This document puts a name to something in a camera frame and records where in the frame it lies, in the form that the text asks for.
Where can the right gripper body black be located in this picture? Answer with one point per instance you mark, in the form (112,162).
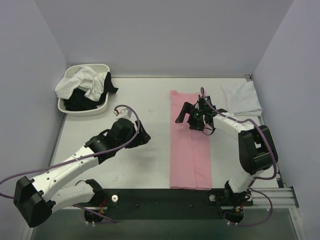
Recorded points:
(192,116)

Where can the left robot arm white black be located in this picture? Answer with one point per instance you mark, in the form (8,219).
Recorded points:
(38,198)

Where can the folded white t shirt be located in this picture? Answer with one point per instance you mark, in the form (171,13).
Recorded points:
(242,99)

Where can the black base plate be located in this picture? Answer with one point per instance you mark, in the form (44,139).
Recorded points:
(167,204)

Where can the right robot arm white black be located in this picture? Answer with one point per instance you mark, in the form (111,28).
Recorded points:
(256,149)

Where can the white t shirt in basket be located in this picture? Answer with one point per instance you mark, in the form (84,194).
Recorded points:
(85,79)

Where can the white plastic basket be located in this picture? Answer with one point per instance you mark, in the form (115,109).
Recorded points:
(98,67)

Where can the black t shirt in basket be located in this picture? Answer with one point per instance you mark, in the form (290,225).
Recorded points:
(79,102)

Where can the aluminium front rail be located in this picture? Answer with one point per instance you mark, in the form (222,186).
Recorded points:
(275,197)

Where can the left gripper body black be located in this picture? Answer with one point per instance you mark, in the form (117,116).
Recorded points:
(141,135)

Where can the pink t shirt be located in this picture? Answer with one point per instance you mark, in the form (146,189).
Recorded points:
(190,150)

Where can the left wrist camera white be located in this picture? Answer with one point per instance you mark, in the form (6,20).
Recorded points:
(123,114)

